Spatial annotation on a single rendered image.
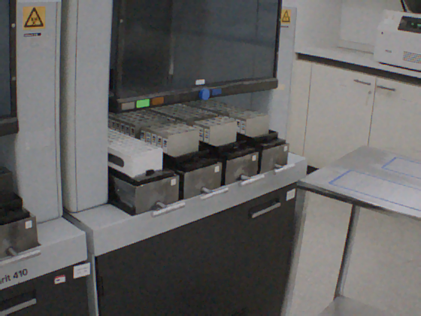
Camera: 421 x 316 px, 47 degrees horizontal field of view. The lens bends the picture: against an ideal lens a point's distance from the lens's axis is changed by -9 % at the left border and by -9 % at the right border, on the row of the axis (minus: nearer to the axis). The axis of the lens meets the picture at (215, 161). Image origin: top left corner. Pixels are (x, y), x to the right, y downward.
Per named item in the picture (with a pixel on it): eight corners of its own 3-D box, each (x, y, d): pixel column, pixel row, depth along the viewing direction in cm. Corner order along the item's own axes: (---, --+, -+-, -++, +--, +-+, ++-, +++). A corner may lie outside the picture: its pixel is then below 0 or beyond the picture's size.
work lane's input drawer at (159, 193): (11, 145, 163) (10, 119, 160) (46, 138, 173) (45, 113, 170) (147, 223, 117) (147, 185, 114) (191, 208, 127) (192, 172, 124)
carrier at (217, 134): (231, 139, 154) (232, 120, 152) (236, 141, 153) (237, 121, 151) (202, 146, 146) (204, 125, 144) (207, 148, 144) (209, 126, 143)
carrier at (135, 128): (160, 137, 152) (161, 116, 150) (165, 138, 150) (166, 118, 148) (129, 144, 143) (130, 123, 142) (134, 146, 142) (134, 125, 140)
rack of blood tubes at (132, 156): (67, 150, 140) (67, 129, 138) (95, 144, 147) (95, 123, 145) (131, 182, 121) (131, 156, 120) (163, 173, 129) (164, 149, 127)
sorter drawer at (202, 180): (49, 138, 174) (49, 112, 171) (81, 131, 184) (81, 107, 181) (195, 206, 128) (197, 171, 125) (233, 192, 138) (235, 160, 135)
